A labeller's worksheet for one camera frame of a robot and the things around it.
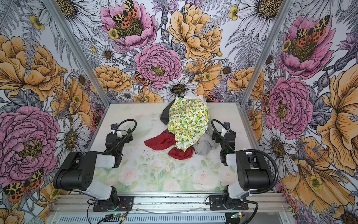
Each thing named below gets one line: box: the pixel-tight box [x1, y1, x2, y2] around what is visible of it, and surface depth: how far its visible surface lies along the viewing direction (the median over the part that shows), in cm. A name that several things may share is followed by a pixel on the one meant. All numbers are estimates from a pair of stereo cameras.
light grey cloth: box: [192, 123, 222, 156], surface depth 92 cm
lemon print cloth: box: [167, 97, 210, 152], surface depth 98 cm
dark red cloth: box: [144, 128, 195, 160], surface depth 96 cm
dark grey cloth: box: [159, 99, 175, 126], surface depth 111 cm
